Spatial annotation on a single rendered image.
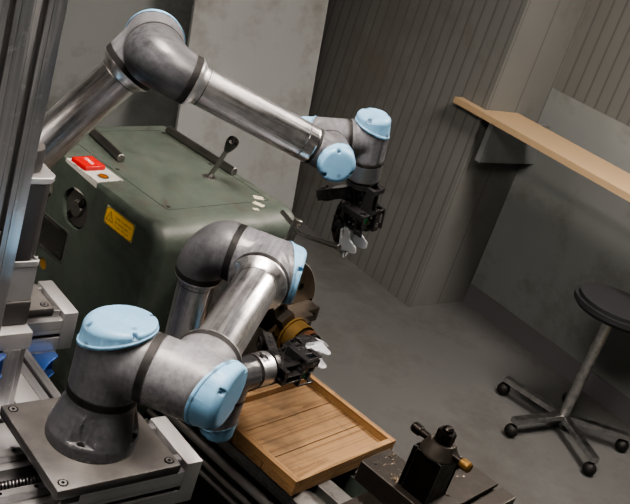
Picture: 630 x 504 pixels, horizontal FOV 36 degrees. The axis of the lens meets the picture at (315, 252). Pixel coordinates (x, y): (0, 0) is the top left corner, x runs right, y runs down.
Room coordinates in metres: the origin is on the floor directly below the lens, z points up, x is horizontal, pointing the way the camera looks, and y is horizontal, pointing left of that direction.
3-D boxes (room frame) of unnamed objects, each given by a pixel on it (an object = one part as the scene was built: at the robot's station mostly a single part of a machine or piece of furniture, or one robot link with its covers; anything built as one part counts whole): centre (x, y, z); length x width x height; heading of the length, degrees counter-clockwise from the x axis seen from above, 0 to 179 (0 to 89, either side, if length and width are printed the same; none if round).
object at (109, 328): (1.34, 0.24, 1.33); 0.13 x 0.12 x 0.14; 85
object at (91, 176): (2.21, 0.57, 1.23); 0.13 x 0.08 x 0.06; 54
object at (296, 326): (2.05, -0.02, 1.08); 0.09 x 0.09 x 0.09; 54
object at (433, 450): (1.70, -0.37, 1.13); 0.08 x 0.08 x 0.03
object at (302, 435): (1.99, -0.11, 0.88); 0.36 x 0.30 x 0.04; 144
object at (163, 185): (2.35, 0.43, 1.06); 0.59 x 0.48 x 0.39; 54
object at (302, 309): (2.16, -0.02, 1.09); 0.12 x 0.11 x 0.05; 144
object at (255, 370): (1.79, 0.08, 1.08); 0.11 x 0.08 x 0.09; 143
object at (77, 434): (1.34, 0.25, 1.21); 0.15 x 0.15 x 0.10
